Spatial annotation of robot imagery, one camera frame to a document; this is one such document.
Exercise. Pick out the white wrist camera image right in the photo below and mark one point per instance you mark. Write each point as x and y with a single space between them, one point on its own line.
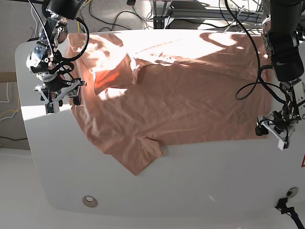
282 145

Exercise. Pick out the salmon pink T-shirt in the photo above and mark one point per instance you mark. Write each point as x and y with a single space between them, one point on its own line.
144 92

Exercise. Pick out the black clamp with blue cable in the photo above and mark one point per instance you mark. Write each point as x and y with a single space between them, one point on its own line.
290 211

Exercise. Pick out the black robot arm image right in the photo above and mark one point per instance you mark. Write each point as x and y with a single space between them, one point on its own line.
281 41

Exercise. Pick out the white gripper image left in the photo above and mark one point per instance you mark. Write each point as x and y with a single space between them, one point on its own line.
57 89

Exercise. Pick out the aluminium frame rail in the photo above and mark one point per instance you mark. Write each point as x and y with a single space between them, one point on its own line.
212 13

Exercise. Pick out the red warning triangle sticker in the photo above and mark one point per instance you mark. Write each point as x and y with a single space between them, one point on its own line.
303 162

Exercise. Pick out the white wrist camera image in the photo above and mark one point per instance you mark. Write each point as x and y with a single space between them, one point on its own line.
54 107
282 145

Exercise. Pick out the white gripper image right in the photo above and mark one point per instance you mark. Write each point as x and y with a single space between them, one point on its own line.
274 122

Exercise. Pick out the round metal table grommet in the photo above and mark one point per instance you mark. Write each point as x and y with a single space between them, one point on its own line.
292 192

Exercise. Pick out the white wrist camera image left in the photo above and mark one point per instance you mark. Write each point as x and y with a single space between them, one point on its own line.
54 107

